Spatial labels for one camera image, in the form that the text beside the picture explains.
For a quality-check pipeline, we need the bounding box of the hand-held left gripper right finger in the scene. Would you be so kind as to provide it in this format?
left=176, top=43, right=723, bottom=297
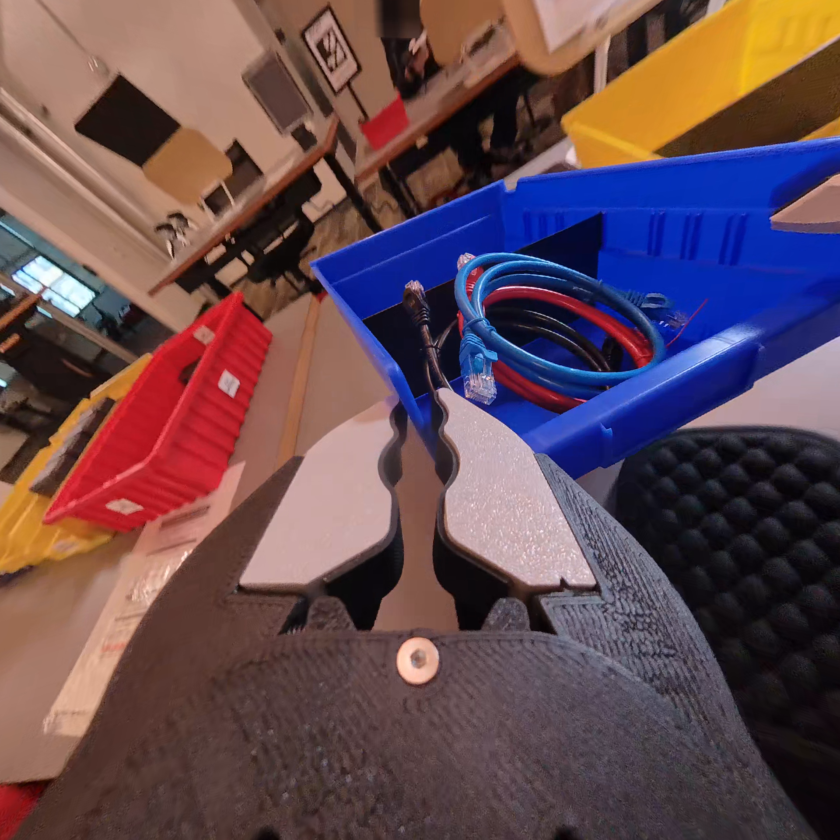
left=432, top=387, right=599, bottom=632

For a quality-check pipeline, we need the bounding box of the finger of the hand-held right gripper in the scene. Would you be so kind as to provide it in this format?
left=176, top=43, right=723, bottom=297
left=769, top=174, right=840, bottom=235

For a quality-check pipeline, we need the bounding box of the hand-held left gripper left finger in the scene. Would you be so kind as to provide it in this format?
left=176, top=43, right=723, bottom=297
left=238, top=399, right=409, bottom=632

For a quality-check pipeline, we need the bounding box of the blue ethernet cable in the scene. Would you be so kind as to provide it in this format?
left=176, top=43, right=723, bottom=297
left=454, top=252, right=690, bottom=404

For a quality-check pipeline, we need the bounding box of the blue plastic bin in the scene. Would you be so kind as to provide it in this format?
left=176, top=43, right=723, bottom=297
left=310, top=136, right=840, bottom=480

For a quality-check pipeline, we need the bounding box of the red plastic bin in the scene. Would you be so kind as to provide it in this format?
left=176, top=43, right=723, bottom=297
left=42, top=292, right=273, bottom=532

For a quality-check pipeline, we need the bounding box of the large yellow plastic bin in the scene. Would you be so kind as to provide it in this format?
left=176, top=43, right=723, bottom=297
left=561, top=0, right=840, bottom=168

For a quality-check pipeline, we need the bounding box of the printed paper sheet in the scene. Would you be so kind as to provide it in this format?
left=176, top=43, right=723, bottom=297
left=42, top=459, right=247, bottom=739

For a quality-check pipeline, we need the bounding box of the black bumpy foam mat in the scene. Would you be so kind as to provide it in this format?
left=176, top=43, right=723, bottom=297
left=613, top=427, right=840, bottom=840

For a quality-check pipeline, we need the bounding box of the small yellow plastic bin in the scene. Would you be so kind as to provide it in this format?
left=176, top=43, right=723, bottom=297
left=0, top=354, right=152, bottom=575

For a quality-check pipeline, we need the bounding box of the wooden-edged work table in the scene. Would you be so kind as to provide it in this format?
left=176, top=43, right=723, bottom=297
left=147, top=115, right=342, bottom=296
left=354, top=52, right=526, bottom=185

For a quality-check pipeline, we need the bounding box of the window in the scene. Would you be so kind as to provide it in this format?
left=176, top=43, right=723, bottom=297
left=10, top=252, right=99, bottom=316

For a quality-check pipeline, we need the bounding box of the beige chair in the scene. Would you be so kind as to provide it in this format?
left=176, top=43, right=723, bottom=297
left=141, top=128, right=234, bottom=204

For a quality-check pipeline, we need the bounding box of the red box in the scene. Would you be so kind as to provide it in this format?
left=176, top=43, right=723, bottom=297
left=360, top=95, right=411, bottom=152

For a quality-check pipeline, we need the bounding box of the red ethernet cable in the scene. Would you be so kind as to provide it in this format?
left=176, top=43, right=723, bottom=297
left=456, top=266, right=710, bottom=414

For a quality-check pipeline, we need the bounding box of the black ethernet cable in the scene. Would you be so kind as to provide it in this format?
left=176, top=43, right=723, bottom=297
left=402, top=281, right=624, bottom=395

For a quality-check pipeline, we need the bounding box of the grey wall panel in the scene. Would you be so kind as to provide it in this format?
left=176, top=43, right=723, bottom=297
left=241, top=51, right=312, bottom=135

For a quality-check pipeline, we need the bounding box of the black wall panel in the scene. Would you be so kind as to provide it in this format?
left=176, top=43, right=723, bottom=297
left=73, top=73, right=181, bottom=168

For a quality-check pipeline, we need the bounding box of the framed wall poster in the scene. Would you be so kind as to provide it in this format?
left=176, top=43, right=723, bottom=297
left=301, top=5, right=363, bottom=96

